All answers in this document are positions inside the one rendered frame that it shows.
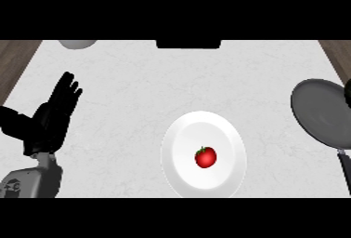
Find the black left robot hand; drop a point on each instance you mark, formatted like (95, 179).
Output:
(52, 121)

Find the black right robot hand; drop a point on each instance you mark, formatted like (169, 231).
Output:
(349, 93)

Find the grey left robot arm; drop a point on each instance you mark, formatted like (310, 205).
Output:
(35, 181)

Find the grey frying pan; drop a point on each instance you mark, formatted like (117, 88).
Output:
(321, 114)

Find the white oval plate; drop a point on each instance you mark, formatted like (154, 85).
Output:
(188, 173)

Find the pale grey round bowl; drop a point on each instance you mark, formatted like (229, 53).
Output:
(77, 44)

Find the red round vegetable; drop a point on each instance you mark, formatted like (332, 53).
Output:
(206, 157)

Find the black appliance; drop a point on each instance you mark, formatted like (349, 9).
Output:
(188, 44)

